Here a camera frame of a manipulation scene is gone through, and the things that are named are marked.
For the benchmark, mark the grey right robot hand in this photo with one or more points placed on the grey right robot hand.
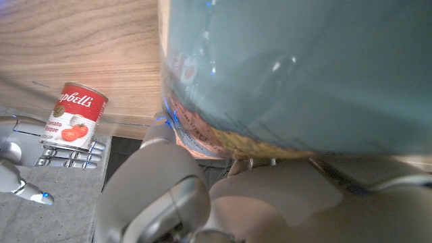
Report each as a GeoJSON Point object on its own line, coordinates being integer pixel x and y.
{"type": "Point", "coordinates": [23, 148]}

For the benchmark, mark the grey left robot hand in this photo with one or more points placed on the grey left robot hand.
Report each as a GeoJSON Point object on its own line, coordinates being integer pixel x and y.
{"type": "Point", "coordinates": [276, 206]}

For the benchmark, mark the map-printed cup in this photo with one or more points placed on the map-printed cup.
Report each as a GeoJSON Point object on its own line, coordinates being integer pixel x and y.
{"type": "Point", "coordinates": [297, 77]}

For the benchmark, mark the red white soup can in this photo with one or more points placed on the red white soup can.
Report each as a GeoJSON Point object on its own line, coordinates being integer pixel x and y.
{"type": "Point", "coordinates": [74, 114]}

